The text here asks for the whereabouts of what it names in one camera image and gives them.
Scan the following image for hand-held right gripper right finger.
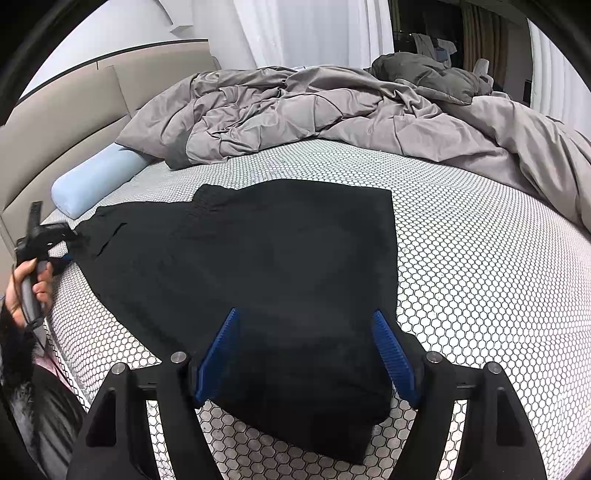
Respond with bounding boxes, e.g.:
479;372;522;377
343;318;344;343
372;309;548;480

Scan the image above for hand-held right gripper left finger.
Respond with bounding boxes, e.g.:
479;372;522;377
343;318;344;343
67;308;241;480

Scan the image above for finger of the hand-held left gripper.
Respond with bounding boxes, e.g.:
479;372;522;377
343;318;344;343
46;251;75;274
54;223;84;246

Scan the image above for black pants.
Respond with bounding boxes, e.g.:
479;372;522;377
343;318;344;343
69;179;432;464

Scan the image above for person's left forearm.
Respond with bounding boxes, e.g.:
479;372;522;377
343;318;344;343
0;300;41;407

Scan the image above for person's left hand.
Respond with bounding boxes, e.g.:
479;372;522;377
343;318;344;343
4;258;55;329

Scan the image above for light blue bolster pillow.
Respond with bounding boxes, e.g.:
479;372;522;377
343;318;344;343
51;144;151;220

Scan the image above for beige padded headboard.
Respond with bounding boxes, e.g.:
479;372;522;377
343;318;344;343
0;39;220;278

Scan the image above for person's dark jacket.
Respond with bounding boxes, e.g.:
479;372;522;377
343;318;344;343
0;360;90;480

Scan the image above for grey duvet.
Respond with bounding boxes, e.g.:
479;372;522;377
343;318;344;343
115;65;591;232

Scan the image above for dark grey blanket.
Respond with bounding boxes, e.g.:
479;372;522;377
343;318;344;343
372;52;492;104

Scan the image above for white chair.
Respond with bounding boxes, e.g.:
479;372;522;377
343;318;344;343
471;58;495;95

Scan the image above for white sheer curtain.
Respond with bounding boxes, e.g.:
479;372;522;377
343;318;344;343
233;0;395;70
526;18;591;134

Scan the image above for hanging grey clothes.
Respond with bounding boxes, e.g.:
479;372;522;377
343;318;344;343
412;32;458;63

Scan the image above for brown curtain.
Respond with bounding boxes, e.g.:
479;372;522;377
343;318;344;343
462;4;509;72

